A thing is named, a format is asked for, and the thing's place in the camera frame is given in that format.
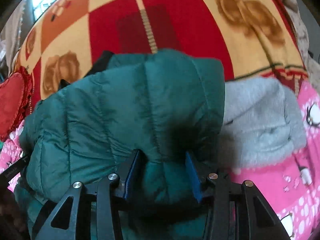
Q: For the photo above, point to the pink penguin bed sheet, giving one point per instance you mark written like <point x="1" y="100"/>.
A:
<point x="291" y="186"/>

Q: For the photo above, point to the red orange checkered blanket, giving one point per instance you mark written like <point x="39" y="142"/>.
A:
<point x="249" y="37"/>

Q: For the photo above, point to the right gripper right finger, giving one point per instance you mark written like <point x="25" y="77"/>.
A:
<point x="235" y="211"/>

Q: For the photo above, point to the red heart-shaped pillow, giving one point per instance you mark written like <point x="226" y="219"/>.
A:
<point x="16" y="92"/>

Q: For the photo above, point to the grey folded sweater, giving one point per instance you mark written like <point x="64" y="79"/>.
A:
<point x="262" y="124"/>

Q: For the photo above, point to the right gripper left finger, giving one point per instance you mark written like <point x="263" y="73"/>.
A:
<point x="70" y="218"/>

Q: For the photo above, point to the person's left hand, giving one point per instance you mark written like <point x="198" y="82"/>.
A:
<point x="12" y="221"/>

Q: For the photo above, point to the green puffer jacket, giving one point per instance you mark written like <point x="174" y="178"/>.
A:
<point x="164" y="104"/>

